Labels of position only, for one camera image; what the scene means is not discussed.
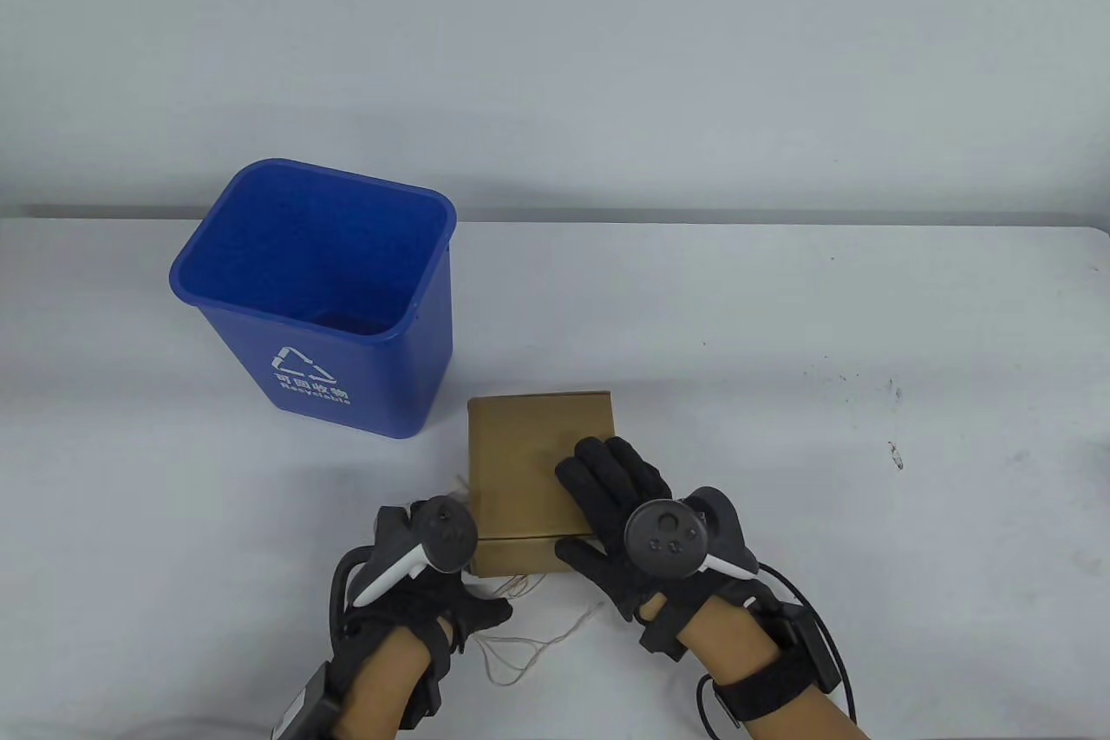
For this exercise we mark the person's left thumb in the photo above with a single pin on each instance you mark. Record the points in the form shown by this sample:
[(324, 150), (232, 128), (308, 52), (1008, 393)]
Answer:
[(487, 608)]

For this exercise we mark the brown cardboard box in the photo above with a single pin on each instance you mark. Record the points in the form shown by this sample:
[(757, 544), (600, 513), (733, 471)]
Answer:
[(513, 454)]

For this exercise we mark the blue plastic recycling bin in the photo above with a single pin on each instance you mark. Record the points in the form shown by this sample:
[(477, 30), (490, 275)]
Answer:
[(364, 376)]

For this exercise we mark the person's left forearm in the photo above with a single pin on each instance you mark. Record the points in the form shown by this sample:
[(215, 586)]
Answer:
[(386, 679)]

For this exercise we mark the person's left hand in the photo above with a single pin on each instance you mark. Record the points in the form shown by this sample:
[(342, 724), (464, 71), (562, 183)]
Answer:
[(425, 597)]

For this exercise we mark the person's right hand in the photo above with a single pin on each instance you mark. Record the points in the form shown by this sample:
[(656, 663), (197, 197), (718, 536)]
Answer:
[(607, 506)]

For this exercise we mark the person's right middle finger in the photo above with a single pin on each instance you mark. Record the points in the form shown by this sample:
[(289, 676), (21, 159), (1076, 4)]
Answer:
[(598, 467)]

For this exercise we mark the person's right little finger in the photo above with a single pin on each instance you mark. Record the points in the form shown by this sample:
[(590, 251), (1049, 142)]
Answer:
[(655, 484)]

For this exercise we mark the person's right forearm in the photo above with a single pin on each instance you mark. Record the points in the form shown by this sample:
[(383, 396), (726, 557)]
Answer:
[(754, 679)]

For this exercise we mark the dark grey round controller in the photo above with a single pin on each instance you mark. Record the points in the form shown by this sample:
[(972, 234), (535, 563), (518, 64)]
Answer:
[(663, 533), (438, 536)]

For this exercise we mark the person's right thumb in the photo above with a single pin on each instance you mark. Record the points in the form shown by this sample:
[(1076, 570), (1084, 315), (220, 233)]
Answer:
[(579, 554)]

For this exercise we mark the black wrist-mounted camera box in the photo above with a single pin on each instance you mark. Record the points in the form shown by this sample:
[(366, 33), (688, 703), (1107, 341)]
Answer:
[(808, 649), (308, 705)]

